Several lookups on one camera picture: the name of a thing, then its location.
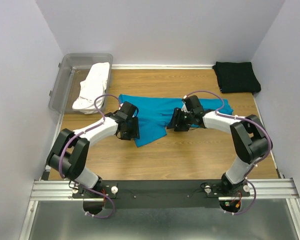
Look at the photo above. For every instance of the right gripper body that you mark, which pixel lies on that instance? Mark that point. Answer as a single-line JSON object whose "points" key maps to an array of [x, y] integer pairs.
{"points": [[184, 119]]}

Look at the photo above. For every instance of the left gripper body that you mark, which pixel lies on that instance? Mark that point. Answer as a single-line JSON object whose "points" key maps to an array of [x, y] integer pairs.
{"points": [[132, 130]]}

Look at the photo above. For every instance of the blue t shirt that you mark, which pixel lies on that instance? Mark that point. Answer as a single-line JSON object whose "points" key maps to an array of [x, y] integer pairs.
{"points": [[155, 113]]}

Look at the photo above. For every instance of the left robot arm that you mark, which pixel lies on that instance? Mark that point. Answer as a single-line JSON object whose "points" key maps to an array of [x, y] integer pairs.
{"points": [[69, 152]]}

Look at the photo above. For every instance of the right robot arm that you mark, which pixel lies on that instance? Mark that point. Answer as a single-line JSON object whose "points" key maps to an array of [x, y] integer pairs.
{"points": [[251, 141]]}

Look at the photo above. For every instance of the folded black t shirt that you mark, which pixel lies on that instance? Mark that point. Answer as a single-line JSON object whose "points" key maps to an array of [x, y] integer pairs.
{"points": [[235, 77]]}

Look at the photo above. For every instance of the white t shirt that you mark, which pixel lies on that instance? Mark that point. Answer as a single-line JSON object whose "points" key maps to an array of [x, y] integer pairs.
{"points": [[94, 85]]}

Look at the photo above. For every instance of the clear plastic bin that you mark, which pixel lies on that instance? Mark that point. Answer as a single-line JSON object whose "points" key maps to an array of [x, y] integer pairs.
{"points": [[67, 84]]}

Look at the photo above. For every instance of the white table edge rail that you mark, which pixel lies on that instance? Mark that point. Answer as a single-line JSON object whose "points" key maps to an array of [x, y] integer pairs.
{"points": [[161, 66]]}

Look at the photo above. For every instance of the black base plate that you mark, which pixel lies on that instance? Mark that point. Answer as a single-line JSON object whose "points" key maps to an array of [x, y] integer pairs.
{"points": [[96, 202]]}

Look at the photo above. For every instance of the aluminium frame rail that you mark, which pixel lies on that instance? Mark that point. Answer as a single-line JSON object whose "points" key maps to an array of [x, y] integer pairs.
{"points": [[279, 188]]}

